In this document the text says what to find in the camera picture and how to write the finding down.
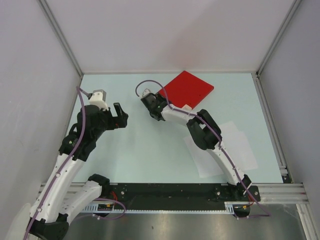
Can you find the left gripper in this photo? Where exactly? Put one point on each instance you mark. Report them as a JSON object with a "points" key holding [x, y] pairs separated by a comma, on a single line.
{"points": [[115, 122]]}

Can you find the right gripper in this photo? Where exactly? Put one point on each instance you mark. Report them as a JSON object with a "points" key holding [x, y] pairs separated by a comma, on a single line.
{"points": [[160, 98]]}

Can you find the red black folder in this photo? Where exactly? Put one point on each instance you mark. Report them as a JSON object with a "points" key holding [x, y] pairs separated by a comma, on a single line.
{"points": [[187, 89]]}

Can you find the white paper sheet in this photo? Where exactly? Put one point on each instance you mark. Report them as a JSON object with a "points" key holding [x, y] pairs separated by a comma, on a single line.
{"points": [[205, 163], [238, 147]]}

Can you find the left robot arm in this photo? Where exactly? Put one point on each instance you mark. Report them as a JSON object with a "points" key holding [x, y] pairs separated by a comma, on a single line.
{"points": [[50, 217]]}

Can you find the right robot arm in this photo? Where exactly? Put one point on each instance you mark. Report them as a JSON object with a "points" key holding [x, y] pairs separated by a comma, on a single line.
{"points": [[205, 133]]}

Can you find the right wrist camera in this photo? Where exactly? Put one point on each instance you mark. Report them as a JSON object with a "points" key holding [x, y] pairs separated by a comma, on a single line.
{"points": [[146, 92]]}

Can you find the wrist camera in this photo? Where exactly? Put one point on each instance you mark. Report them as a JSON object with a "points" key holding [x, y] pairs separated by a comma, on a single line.
{"points": [[146, 92], [98, 99]]}

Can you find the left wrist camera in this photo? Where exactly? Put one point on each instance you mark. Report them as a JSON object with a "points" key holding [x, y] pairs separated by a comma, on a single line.
{"points": [[98, 99]]}

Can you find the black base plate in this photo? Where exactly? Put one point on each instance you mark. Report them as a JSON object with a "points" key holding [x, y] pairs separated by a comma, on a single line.
{"points": [[175, 196]]}

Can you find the slotted cable duct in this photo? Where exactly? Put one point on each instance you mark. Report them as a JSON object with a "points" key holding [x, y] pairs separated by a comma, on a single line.
{"points": [[224, 209]]}

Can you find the right side aluminium rail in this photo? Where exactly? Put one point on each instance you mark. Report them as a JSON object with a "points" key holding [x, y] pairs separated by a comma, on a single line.
{"points": [[280, 157]]}

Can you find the aluminium rail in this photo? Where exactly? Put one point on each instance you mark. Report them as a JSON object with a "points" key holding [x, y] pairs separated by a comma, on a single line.
{"points": [[274, 193], [280, 157]]}

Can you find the left aluminium frame post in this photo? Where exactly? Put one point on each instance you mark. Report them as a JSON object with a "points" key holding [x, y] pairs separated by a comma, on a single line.
{"points": [[57, 30]]}

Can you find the aluminium frame post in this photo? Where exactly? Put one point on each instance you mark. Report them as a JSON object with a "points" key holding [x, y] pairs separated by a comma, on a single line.
{"points": [[57, 30], [281, 31]]}

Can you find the aluminium front rail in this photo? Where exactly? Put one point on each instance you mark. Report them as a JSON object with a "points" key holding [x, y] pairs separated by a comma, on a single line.
{"points": [[274, 193]]}

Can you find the right aluminium frame post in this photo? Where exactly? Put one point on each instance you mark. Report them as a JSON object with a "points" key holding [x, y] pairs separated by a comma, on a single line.
{"points": [[281, 31]]}

